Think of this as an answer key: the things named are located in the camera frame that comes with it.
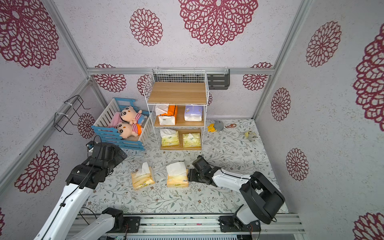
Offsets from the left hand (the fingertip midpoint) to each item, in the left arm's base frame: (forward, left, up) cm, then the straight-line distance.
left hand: (116, 157), depth 73 cm
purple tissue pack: (+23, -38, +7) cm, 45 cm away
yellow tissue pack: (-4, -9, -17) cm, 20 cm away
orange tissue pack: (+19, -25, +7) cm, 32 cm away
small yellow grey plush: (+28, -79, -21) cm, 86 cm away
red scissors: (+41, -68, -24) cm, 83 cm away
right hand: (-1, -39, -22) cm, 44 cm away
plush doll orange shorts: (+25, +5, -10) cm, 28 cm away
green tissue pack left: (+24, -22, -16) cm, 36 cm away
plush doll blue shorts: (+37, +6, -7) cm, 38 cm away
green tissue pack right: (+22, -37, -17) cm, 46 cm away
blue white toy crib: (+29, +20, -9) cm, 36 cm away
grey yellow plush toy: (+37, -57, -20) cm, 71 cm away
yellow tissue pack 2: (-2, -29, -18) cm, 34 cm away
